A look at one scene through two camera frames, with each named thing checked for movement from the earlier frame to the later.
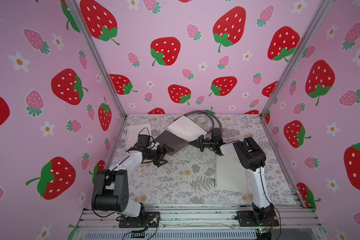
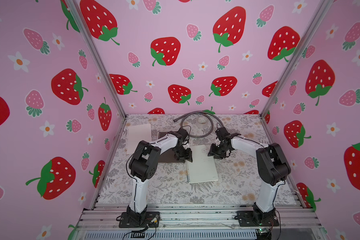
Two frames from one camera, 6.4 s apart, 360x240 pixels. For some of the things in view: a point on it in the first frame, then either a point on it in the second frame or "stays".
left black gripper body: [154, 155] -> [183, 154]
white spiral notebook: [230, 174] -> [203, 168]
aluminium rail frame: [199, 222] stays
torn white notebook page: [133, 132] stays
